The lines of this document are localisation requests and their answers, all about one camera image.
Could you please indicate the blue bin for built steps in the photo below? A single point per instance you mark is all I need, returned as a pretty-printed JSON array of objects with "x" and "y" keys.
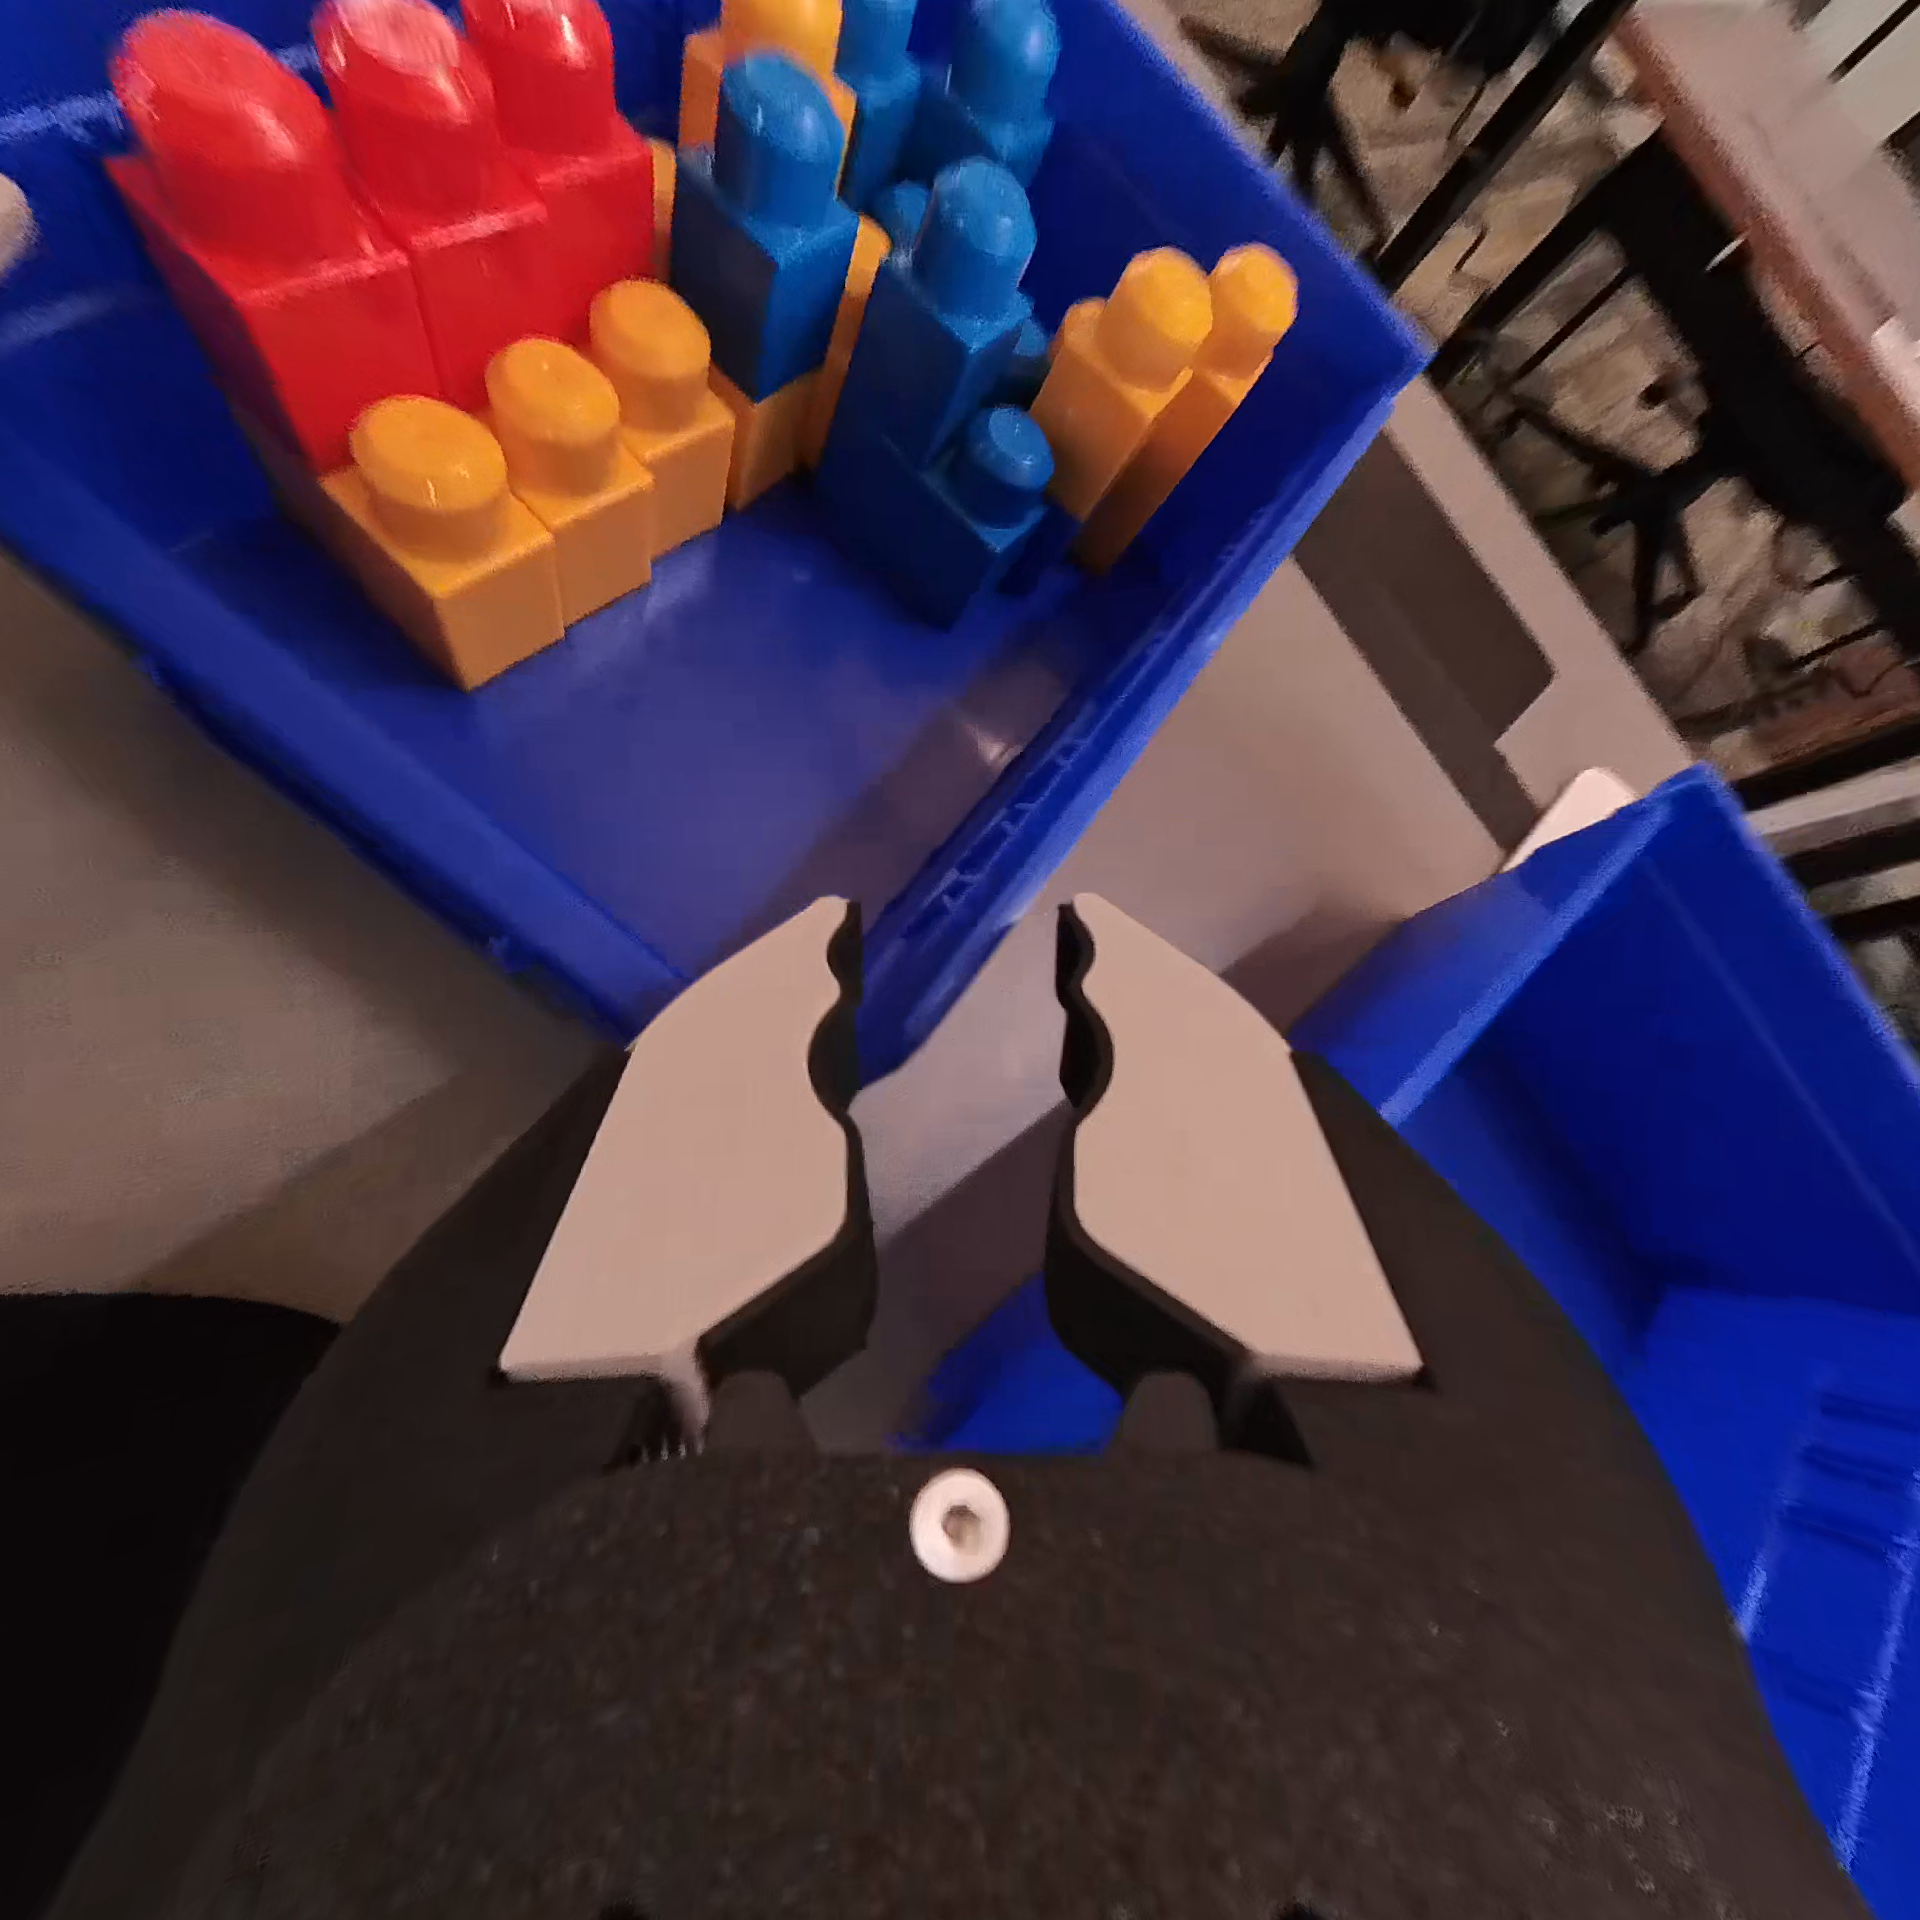
[{"x": 722, "y": 750}]

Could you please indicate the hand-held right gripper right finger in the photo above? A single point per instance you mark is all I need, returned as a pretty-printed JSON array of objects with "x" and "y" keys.
[{"x": 1229, "y": 1200}]

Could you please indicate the cluster of built block steps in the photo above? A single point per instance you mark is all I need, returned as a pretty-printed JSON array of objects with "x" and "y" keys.
[{"x": 451, "y": 568}]

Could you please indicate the blue bin with block pile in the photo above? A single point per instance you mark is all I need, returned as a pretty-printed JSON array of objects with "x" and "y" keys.
[{"x": 1649, "y": 1122}]

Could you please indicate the wooden desk behind stand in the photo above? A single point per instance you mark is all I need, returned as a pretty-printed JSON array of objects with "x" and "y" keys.
[{"x": 1769, "y": 181}]

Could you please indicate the black office chair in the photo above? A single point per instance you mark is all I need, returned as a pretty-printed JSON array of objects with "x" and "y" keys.
[{"x": 1649, "y": 502}]

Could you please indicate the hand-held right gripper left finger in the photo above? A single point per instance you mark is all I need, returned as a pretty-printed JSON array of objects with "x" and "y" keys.
[{"x": 703, "y": 1200}]

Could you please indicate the black rounded pad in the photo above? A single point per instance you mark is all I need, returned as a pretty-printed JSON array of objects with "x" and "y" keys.
[{"x": 121, "y": 1500}]

